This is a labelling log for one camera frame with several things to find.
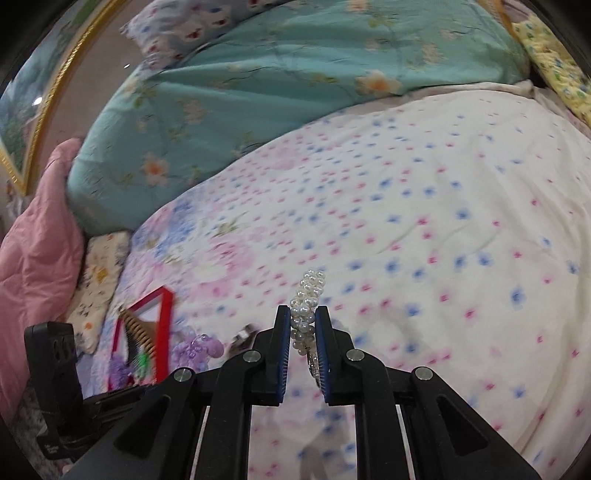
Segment purple fluffy scrunchie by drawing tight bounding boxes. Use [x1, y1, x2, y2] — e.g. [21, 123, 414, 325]
[109, 354, 134, 390]

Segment pearl bead bracelet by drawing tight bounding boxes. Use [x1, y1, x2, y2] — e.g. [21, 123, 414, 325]
[289, 268, 328, 356]

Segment green braided hair band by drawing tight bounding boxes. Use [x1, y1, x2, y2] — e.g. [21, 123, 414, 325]
[132, 351, 151, 379]

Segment tan claw hair clip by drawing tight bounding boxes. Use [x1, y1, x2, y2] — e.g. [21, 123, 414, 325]
[119, 309, 156, 367]

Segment rhinestone hair clip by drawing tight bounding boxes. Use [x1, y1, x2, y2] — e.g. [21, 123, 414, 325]
[307, 345, 322, 389]

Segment purple flower hair clip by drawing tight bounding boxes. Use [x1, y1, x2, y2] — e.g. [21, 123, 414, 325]
[170, 327, 224, 373]

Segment small dark hair clip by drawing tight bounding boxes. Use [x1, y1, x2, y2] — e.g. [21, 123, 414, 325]
[235, 324, 259, 349]

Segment red white shallow box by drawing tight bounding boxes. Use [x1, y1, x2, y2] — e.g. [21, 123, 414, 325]
[108, 286, 174, 391]

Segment pink blanket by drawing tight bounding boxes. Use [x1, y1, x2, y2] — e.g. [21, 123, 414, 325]
[1, 138, 84, 423]

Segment cartoon print cream pillow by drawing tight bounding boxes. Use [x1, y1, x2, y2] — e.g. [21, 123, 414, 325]
[65, 231, 130, 355]

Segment floral bed quilt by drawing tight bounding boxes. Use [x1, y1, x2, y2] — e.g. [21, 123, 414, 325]
[87, 84, 590, 479]

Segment teal floral pillow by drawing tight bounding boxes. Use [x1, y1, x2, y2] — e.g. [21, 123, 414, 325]
[66, 1, 530, 235]

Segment yellow floral cloth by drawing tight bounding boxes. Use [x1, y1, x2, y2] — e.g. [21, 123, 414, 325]
[512, 14, 590, 126]

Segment white bear print pillow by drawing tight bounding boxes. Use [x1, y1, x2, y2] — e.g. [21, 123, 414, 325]
[121, 0, 280, 72]

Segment gold picture frame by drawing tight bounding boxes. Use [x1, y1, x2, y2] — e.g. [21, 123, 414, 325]
[1, 1, 125, 195]

